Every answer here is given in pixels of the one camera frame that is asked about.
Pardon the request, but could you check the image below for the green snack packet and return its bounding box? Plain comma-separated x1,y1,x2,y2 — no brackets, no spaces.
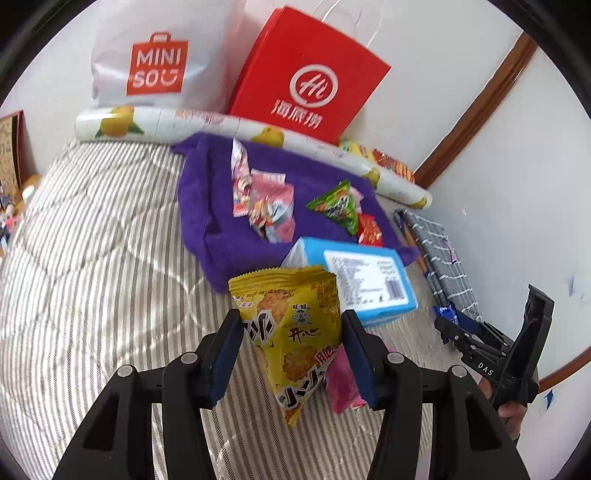
307,180,365,236

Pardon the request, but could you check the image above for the rolled lemon print mat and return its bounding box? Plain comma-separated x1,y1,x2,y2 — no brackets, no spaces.
75,105,433,209

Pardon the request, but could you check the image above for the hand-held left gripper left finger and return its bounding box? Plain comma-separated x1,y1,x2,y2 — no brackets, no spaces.
51,308,245,480

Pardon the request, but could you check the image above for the person's right hand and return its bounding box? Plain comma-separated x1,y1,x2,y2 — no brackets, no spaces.
478,376,525,439

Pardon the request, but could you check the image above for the orange red snack bag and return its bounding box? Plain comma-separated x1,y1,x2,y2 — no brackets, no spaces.
369,148,416,184

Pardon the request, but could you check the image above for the white plastic shopping bag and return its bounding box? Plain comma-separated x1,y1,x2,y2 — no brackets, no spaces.
90,0,245,112

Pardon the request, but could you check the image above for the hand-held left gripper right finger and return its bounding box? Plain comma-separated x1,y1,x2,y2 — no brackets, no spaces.
341,309,532,480

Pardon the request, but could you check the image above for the brown plush toy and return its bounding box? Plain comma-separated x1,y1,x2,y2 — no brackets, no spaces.
21,174,42,204

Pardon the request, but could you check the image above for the purple towel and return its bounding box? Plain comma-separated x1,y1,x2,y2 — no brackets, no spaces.
172,132,420,294

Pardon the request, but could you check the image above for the long pink red snack packet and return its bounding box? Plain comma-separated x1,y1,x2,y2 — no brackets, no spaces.
231,138,254,217

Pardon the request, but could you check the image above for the magenta snack packet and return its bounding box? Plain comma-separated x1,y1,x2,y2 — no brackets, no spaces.
325,344,365,414

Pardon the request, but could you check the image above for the yellow cracker snack packet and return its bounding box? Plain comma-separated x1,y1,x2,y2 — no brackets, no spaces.
228,265,345,429

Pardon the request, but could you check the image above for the brown framed board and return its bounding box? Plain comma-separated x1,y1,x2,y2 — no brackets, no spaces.
0,110,26,190

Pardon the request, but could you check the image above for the red paper shopping bag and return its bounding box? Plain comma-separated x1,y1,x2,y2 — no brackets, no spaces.
226,6,392,144

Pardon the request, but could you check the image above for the wooden baseboard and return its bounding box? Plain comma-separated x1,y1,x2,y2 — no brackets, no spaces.
538,355,591,393

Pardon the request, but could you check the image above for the wooden door frame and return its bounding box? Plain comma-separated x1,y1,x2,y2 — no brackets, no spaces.
413,32,539,190

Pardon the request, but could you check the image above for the grey checked cloth board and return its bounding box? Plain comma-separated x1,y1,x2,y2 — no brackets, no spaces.
394,209,483,324

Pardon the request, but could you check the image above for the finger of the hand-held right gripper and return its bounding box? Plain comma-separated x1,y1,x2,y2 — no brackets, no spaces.
434,318,477,360
436,305,513,346

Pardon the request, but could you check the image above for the pink white snack packet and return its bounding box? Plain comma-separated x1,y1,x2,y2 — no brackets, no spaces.
248,196,296,243

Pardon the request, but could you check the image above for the blue tissue pack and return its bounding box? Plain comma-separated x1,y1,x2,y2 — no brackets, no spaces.
281,237,419,328

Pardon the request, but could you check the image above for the pink candy packet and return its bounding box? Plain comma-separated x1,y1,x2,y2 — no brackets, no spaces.
252,170,294,208

